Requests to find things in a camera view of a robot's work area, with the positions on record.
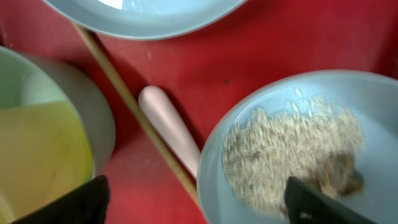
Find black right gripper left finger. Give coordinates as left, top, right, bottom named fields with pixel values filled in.
left=12, top=175, right=110, bottom=224

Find light blue plate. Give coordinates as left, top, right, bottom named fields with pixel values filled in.
left=44, top=0, right=246, bottom=40

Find light blue bowl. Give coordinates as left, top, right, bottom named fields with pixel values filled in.
left=197, top=70, right=397, bottom=224

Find yellow plastic cup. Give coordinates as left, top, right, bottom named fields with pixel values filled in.
left=1, top=101, right=93, bottom=223

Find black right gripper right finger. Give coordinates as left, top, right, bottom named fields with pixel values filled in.
left=284, top=177, right=375, bottom=224

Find wooden chopstick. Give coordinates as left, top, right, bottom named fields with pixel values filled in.
left=72, top=22, right=200, bottom=207

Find white plastic fork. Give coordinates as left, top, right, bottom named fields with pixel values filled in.
left=138, top=86, right=200, bottom=177

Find red serving tray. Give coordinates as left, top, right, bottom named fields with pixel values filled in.
left=1, top=0, right=397, bottom=224

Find rice and food scraps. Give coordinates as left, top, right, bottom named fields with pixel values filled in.
left=222, top=96, right=365, bottom=213

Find green bowl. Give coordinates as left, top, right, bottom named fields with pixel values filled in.
left=1, top=47, right=116, bottom=175

